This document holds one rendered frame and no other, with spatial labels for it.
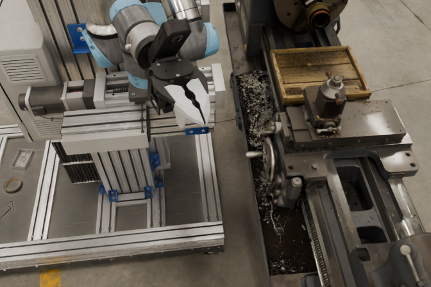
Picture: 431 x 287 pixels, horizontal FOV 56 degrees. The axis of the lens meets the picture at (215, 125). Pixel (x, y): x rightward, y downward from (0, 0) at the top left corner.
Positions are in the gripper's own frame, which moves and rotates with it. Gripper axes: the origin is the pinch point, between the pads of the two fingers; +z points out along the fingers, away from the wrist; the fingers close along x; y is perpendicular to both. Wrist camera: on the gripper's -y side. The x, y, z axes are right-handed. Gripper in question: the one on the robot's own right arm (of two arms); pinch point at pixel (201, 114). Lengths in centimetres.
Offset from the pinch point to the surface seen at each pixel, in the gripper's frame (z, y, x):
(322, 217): 1, 66, -51
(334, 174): -10, 63, -64
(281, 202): -17, 83, -52
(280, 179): -20, 71, -50
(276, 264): -2, 99, -43
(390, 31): -135, 125, -258
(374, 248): 18, 58, -53
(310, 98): -34, 48, -65
